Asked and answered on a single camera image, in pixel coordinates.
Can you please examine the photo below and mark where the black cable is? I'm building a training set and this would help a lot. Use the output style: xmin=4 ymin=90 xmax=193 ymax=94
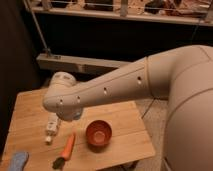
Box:
xmin=141 ymin=98 xmax=158 ymax=119

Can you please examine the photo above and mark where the orange handled brush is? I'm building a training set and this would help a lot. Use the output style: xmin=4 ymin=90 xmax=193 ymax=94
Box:
xmin=52 ymin=133 xmax=76 ymax=170

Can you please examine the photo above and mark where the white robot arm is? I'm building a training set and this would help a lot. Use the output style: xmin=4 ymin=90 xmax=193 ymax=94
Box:
xmin=43 ymin=45 xmax=213 ymax=171

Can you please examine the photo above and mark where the blue sponge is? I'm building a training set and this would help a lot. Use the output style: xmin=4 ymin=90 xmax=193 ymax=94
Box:
xmin=7 ymin=151 xmax=29 ymax=171

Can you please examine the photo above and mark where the brown ceramic bowl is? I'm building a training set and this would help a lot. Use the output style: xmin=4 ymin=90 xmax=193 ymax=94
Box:
xmin=86 ymin=120 xmax=112 ymax=147

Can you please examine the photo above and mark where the white tube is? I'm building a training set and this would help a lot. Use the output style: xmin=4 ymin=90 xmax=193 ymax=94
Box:
xmin=45 ymin=113 xmax=61 ymax=144

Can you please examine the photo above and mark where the metal rod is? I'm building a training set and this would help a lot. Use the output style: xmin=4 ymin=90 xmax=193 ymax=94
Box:
xmin=26 ymin=0 xmax=51 ymax=57

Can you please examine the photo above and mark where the wooden shelf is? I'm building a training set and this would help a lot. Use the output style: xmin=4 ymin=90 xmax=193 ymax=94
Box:
xmin=23 ymin=0 xmax=213 ymax=27

